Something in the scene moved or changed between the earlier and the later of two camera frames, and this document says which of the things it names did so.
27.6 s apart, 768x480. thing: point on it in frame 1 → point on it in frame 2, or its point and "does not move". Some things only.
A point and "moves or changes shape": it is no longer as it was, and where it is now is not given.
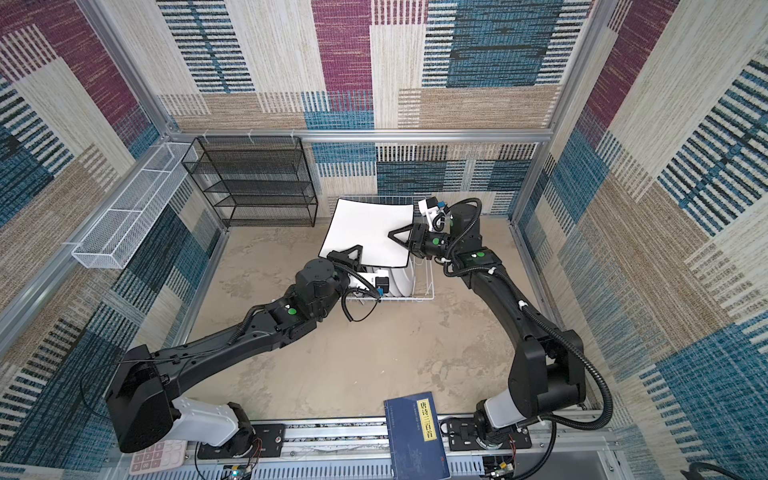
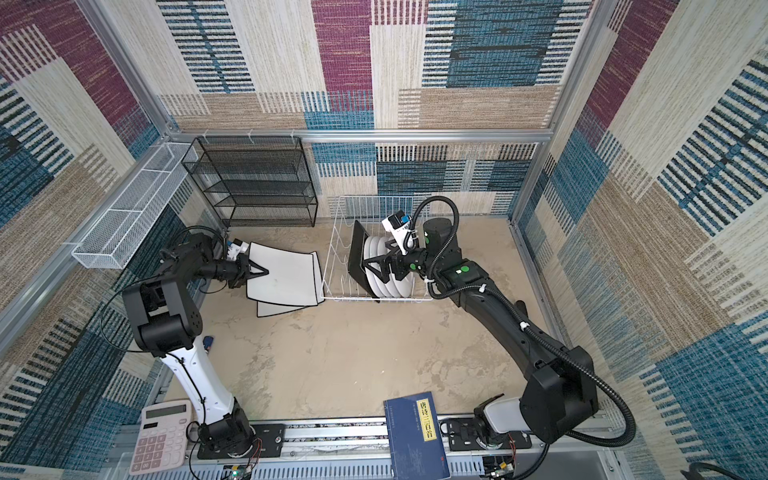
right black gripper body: (430, 243) → (415, 260)
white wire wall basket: (116, 235) does not move
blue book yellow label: (415, 444) does not move
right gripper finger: (401, 230) → (380, 266)
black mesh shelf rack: (254, 181) does not move
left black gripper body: (343, 268) → (234, 272)
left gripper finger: (343, 256) → (253, 275)
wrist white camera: (429, 207) → (397, 226)
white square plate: (368, 225) moves or changes shape
